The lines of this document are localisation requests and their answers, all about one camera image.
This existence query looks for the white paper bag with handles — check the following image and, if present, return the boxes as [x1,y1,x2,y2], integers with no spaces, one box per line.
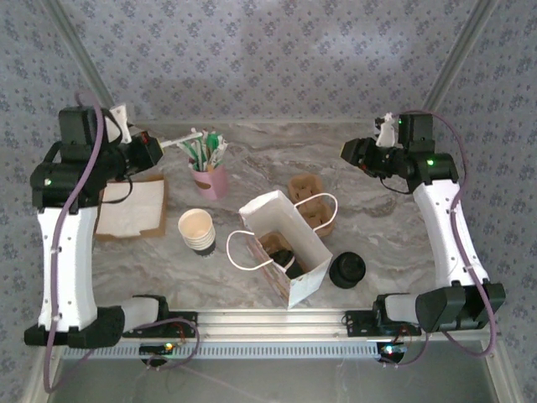
[226,190,339,311]

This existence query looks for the green white paper packet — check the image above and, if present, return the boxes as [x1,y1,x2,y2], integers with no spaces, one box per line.
[179,141,201,165]

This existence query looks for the white paper napkins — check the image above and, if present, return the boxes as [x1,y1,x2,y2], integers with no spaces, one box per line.
[96,180,165,236]

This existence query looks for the pink holder cup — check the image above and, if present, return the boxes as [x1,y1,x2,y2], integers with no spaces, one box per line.
[191,165,230,201]

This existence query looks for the striped paper cup stack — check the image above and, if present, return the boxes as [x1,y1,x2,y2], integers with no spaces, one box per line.
[177,208,216,256]

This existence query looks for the black cup lid stack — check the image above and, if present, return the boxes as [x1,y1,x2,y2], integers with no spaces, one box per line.
[329,251,366,290]

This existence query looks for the small circuit board with light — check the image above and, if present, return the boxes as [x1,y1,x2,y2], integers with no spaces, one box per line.
[376,342,409,359]
[139,342,175,355]

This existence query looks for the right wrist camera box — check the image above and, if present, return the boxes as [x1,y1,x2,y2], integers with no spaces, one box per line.
[374,112,396,147]

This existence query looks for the aluminium table edge rail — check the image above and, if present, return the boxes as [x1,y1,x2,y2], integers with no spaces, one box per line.
[133,118,378,126]

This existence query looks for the aluminium corner post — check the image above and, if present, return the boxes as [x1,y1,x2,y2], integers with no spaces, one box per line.
[41,0,115,111]
[419,0,503,118]

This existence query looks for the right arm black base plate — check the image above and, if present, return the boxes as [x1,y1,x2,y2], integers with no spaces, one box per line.
[343,310,423,337]

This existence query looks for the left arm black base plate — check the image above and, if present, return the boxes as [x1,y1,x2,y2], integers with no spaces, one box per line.
[121,311,199,338]

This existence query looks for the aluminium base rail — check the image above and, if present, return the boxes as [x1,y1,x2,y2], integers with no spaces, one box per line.
[44,308,503,342]

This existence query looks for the slotted grey cable duct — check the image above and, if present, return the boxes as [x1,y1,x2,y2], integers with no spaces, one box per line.
[60,342,381,360]

